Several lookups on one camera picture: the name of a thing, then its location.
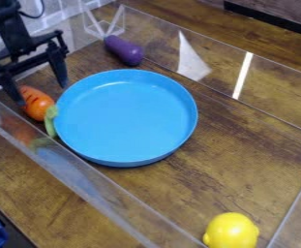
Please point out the blue round plate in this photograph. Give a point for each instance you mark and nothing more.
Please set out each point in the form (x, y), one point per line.
(125, 118)

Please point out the yellow toy lemon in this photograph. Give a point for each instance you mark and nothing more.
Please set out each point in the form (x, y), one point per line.
(230, 230)

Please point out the black bar top right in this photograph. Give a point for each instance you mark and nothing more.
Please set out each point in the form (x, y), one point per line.
(270, 19)

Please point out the clear acrylic enclosure wall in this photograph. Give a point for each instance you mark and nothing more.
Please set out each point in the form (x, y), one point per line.
(238, 165)

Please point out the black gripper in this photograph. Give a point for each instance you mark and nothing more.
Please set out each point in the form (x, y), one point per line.
(49, 51)

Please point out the orange toy carrot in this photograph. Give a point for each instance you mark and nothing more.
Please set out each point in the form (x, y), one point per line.
(40, 108)

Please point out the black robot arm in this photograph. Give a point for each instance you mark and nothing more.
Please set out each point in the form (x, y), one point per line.
(13, 33)

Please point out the purple toy eggplant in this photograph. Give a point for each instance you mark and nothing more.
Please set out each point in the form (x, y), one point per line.
(129, 53)

